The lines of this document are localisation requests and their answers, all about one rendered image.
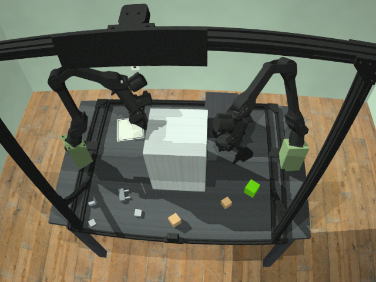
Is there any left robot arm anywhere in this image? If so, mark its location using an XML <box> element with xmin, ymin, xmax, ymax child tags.
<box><xmin>48</xmin><ymin>67</ymin><xmax>152</xmax><ymax>147</ymax></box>

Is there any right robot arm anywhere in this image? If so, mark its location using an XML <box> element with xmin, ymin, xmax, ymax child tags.
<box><xmin>213</xmin><ymin>57</ymin><xmax>309</xmax><ymax>152</ymax></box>

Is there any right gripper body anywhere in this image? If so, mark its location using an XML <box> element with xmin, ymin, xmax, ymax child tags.
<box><xmin>212</xmin><ymin>129</ymin><xmax>253</xmax><ymax>162</ymax></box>

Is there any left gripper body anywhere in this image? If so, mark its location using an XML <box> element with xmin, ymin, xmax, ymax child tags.
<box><xmin>122</xmin><ymin>94</ymin><xmax>144</xmax><ymax>124</ymax></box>

